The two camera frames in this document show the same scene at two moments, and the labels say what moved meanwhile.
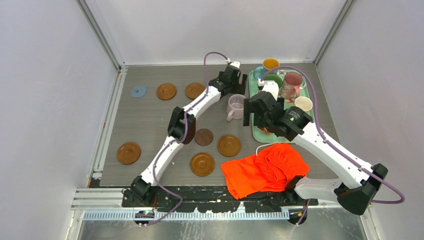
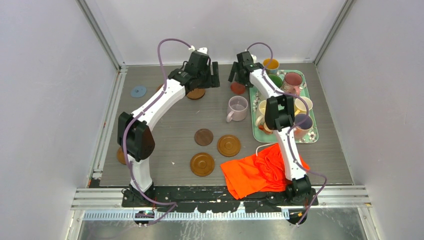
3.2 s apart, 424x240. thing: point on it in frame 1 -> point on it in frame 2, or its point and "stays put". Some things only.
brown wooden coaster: [193, 90] stays put
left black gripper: [240, 89] -> [212, 81]
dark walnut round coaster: [204, 137] stays put
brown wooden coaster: [202, 164] stays put
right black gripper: [247, 111] -> [235, 67]
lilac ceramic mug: [235, 107] stays put
